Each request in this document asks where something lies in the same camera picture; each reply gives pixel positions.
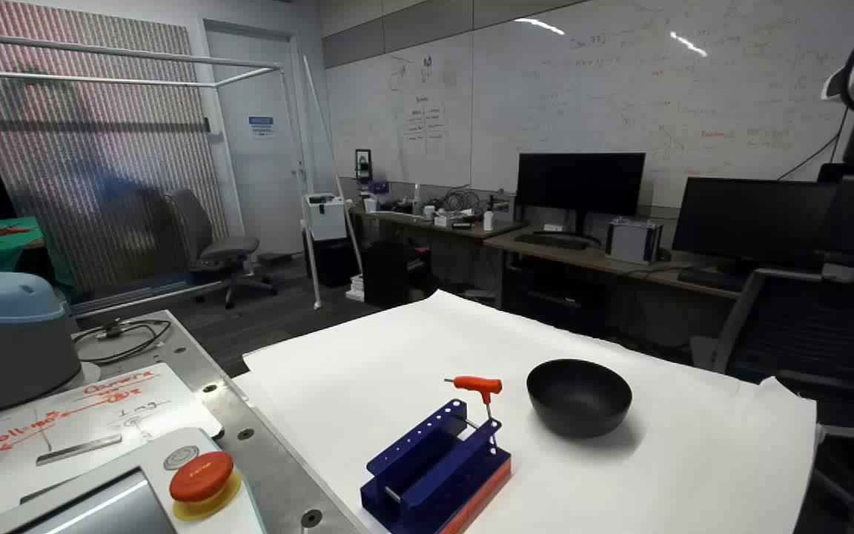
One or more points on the black bowl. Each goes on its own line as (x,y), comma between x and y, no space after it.
(580,396)

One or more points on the black keyboard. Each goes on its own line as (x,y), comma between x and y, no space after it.
(556,239)

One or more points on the brown wooden desk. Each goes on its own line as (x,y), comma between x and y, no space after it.
(586,258)

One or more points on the black monitor on stand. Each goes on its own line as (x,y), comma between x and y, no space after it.
(580,181)

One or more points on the blue tool rack orange base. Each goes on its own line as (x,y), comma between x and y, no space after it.
(430,469)

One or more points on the white door blue sign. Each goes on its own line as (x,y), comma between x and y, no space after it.
(264,149)

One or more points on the white desktop computer box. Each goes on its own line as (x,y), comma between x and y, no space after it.
(636,241)

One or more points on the small white tape roll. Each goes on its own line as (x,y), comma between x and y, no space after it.
(212,393)

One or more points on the large white paper sheet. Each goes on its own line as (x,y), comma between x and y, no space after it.
(645,463)

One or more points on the red emergency stop button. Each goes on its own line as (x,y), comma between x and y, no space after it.
(202,476)

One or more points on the wide black monitor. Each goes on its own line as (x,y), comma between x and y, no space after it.
(755,223)

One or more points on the white control box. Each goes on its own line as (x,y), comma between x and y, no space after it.
(150,499)

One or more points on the paper with orange writing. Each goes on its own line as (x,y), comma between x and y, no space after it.
(50,432)

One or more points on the teal grey machine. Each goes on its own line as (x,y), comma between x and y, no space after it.
(1,341)

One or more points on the metal frame mesh enclosure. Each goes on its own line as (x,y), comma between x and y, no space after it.
(102,166)

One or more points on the black office chair grey frame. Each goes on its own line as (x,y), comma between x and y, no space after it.
(823,315)

